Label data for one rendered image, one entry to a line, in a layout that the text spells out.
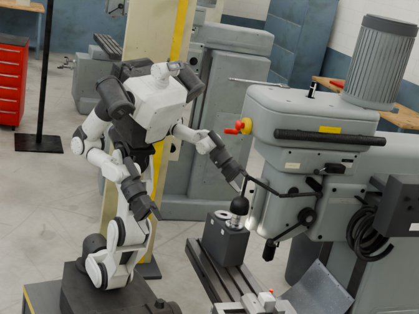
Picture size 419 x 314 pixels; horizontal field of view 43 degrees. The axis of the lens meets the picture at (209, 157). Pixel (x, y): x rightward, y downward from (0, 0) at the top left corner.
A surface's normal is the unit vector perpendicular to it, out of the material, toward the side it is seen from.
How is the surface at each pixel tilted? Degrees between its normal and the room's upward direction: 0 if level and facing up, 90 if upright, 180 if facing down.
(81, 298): 0
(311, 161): 90
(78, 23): 90
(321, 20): 90
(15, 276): 0
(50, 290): 0
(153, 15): 90
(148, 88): 18
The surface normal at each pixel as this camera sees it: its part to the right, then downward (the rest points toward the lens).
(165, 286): 0.19, -0.92
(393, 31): -0.20, 0.31
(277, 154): -0.93, -0.05
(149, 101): 0.39, 0.22
